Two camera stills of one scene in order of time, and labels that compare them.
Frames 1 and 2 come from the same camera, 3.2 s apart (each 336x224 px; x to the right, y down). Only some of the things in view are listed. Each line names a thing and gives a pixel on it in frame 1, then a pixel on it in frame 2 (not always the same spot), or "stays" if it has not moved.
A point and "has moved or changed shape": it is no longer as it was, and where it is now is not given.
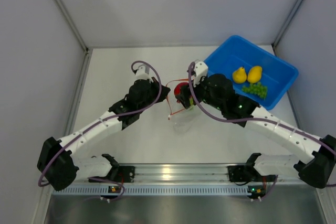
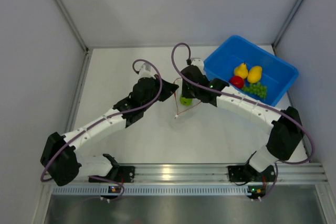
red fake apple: (177, 91) has moved or changed shape
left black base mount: (117, 174) stays
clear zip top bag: (184, 120) stays
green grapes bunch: (256, 88) stays
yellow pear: (239, 76) has moved or changed shape
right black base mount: (240, 173) stays
